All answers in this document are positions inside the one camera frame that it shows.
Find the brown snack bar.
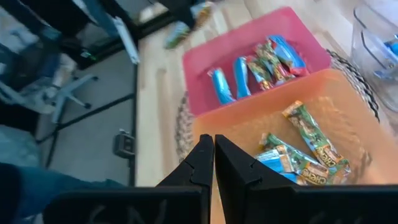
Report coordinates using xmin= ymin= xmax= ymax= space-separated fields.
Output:
xmin=282 ymin=100 xmax=351 ymax=170

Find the black aluminium table frame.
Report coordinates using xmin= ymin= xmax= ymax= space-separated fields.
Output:
xmin=111 ymin=0 xmax=201 ymax=188

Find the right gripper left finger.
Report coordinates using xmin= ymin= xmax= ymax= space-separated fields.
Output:
xmin=156 ymin=134 xmax=216 ymax=224

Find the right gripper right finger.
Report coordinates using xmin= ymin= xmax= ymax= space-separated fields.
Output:
xmin=215 ymin=134 xmax=297 ymax=224

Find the round woven placemat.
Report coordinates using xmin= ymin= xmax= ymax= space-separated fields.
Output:
xmin=174 ymin=49 xmax=381 ymax=163

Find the green Chewy granola bar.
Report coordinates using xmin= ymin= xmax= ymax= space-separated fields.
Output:
xmin=259 ymin=133 xmax=330 ymax=187
xmin=328 ymin=167 xmax=353 ymax=185

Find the blue granola bar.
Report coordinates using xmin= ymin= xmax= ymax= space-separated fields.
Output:
xmin=207 ymin=67 xmax=237 ymax=106
xmin=233 ymin=55 xmax=252 ymax=100
xmin=164 ymin=21 xmax=191 ymax=50
xmin=256 ymin=145 xmax=301 ymax=185
xmin=190 ymin=1 xmax=216 ymax=30
xmin=267 ymin=34 xmax=310 ymax=77

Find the grey office chair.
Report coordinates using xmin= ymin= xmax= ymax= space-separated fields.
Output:
xmin=0 ymin=27 xmax=101 ymax=126

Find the small black bracket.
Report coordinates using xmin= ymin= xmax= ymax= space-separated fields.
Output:
xmin=113 ymin=128 xmax=136 ymax=160

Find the orange translucent plastic bin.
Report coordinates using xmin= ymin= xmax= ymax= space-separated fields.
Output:
xmin=191 ymin=68 xmax=398 ymax=224

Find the pink translucent plastic bin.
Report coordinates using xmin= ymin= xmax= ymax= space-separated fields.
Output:
xmin=182 ymin=6 xmax=332 ymax=118

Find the person's leg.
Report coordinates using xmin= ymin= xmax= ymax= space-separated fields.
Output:
xmin=0 ymin=162 xmax=126 ymax=224

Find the clear plastic container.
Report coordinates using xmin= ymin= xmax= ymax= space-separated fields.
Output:
xmin=351 ymin=0 xmax=398 ymax=113

